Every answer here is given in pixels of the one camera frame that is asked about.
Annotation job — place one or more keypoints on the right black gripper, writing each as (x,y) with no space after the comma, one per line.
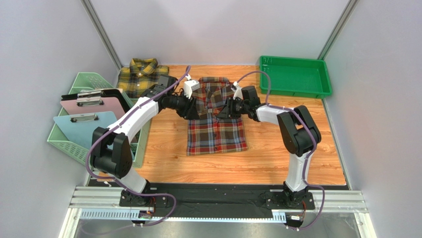
(228,108)

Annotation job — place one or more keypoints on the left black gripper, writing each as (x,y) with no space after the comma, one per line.
(189,111)

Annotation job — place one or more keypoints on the red brown plaid shirt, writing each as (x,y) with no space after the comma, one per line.
(209,134)

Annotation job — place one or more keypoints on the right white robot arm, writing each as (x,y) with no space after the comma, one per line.
(299,133)

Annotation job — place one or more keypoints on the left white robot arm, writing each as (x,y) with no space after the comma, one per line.
(111,151)

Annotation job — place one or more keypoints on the yellow plaid folded shirt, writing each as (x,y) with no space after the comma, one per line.
(140,75)

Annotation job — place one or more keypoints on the green plastic tray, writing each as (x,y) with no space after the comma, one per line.
(295,77)

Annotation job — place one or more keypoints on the pink clipboard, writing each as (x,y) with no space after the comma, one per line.
(111,105)

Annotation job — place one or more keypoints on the blue clipboard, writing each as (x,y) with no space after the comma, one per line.
(79,128)

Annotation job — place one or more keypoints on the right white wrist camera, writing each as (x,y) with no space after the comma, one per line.
(237,89)

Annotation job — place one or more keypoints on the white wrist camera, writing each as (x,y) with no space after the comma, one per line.
(189,86)
(237,89)

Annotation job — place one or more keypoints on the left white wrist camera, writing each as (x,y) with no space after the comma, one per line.
(189,86)

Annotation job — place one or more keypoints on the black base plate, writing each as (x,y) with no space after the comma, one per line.
(210,201)

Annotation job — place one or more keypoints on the left corner aluminium post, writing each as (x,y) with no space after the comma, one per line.
(95,19)

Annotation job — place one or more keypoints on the corner aluminium post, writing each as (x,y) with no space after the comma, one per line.
(341,22)
(95,19)

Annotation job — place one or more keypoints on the aluminium rail frame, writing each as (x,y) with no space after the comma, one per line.
(341,213)

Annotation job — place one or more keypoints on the right corner aluminium post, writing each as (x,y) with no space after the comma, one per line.
(341,22)

